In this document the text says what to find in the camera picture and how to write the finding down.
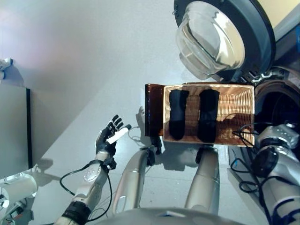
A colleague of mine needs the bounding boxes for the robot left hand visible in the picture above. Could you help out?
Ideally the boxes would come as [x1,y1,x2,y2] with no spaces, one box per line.
[95,114,132,162]

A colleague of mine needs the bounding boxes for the black garment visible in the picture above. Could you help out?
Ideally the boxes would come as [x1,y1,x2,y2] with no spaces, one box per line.
[168,90,190,140]
[197,89,220,143]

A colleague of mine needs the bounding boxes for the grey front-load washing machine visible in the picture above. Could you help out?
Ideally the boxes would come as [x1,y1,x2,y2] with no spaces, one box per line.
[226,21,300,207]

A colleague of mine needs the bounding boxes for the round washing machine door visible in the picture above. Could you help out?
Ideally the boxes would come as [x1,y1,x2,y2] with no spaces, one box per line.
[173,0,277,82]

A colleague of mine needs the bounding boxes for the silver robot left leg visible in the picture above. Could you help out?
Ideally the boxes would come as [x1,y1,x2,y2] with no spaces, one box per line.
[112,135,162,215]

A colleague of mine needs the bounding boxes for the silver robot leg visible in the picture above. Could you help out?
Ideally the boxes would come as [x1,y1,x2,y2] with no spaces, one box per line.
[112,135,162,215]
[184,144,221,211]

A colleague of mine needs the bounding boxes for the grey cabinet with dark edge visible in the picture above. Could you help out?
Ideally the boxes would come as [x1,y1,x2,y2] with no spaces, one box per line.
[0,84,32,179]

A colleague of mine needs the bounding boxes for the silver robot torso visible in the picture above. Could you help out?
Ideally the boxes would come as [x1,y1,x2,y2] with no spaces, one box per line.
[93,205,240,225]

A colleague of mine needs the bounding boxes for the silver robot right leg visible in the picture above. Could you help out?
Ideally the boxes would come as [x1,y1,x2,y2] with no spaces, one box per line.
[184,144,221,211]

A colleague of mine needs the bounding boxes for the person in jeans, white shoes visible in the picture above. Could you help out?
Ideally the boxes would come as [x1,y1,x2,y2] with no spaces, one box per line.
[0,58,14,79]

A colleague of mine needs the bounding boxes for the woven wicker basket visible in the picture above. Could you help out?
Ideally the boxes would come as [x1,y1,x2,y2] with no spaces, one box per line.
[162,83,256,147]

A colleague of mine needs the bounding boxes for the metal door hinge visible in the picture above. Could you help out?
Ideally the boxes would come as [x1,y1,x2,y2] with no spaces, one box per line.
[248,71,272,83]

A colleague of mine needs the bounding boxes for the cream cabinet panel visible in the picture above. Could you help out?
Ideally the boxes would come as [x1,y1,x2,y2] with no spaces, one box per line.
[256,0,300,31]

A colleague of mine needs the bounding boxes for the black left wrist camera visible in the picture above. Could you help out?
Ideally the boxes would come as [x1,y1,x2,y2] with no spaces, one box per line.
[103,157,117,170]

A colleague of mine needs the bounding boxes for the thin white floor cable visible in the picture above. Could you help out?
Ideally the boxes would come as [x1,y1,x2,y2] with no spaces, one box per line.
[127,126,141,142]

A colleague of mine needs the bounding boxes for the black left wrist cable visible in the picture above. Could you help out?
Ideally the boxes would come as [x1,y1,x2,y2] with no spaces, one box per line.
[60,161,113,222]

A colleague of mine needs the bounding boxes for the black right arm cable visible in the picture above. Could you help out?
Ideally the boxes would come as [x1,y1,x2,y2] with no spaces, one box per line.
[231,123,282,225]

